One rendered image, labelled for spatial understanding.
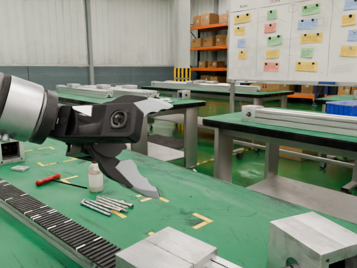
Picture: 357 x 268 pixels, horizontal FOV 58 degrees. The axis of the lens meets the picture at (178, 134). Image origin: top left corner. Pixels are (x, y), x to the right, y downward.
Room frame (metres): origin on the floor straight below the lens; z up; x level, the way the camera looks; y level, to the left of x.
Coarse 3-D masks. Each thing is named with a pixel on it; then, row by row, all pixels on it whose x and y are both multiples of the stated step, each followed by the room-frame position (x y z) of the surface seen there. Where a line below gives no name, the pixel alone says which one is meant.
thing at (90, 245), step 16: (0, 192) 0.73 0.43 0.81; (16, 192) 0.73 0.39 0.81; (16, 208) 0.64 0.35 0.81; (32, 208) 0.64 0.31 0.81; (48, 208) 0.64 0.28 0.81; (48, 224) 0.57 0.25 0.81; (64, 224) 0.57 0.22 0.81; (80, 224) 0.57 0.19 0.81; (64, 240) 0.51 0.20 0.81; (80, 240) 0.51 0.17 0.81; (96, 240) 0.51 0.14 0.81; (96, 256) 0.46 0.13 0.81; (112, 256) 0.46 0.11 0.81
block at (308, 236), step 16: (272, 224) 0.46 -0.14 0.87; (288, 224) 0.45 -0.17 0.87; (304, 224) 0.45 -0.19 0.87; (320, 224) 0.45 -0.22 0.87; (336, 224) 0.45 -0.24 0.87; (272, 240) 0.45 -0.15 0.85; (288, 240) 0.42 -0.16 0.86; (304, 240) 0.41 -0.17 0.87; (320, 240) 0.41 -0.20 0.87; (336, 240) 0.41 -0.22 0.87; (352, 240) 0.41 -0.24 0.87; (272, 256) 0.45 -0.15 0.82; (288, 256) 0.42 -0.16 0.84; (304, 256) 0.39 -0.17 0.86; (320, 256) 0.37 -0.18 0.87; (336, 256) 0.38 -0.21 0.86; (352, 256) 0.39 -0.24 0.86
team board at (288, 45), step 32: (256, 0) 3.47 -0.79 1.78; (288, 0) 3.21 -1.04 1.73; (320, 0) 2.98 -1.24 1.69; (352, 0) 2.79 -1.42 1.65; (256, 32) 3.46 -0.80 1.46; (288, 32) 3.19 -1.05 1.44; (320, 32) 2.96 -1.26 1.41; (352, 32) 2.77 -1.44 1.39; (256, 64) 3.45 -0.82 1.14; (288, 64) 3.18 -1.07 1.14; (320, 64) 2.95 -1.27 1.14; (352, 64) 2.75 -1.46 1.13; (320, 160) 2.93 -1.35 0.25
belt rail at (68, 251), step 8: (0, 200) 0.74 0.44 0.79; (8, 208) 0.69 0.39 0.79; (16, 216) 0.66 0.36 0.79; (24, 216) 0.63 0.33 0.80; (32, 224) 0.62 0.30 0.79; (40, 232) 0.58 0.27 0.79; (48, 232) 0.56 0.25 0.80; (48, 240) 0.56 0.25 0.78; (56, 240) 0.55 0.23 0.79; (64, 248) 0.52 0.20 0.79; (72, 248) 0.50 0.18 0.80; (72, 256) 0.50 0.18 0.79; (80, 256) 0.49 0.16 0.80; (80, 264) 0.49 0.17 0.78; (88, 264) 0.47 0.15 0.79
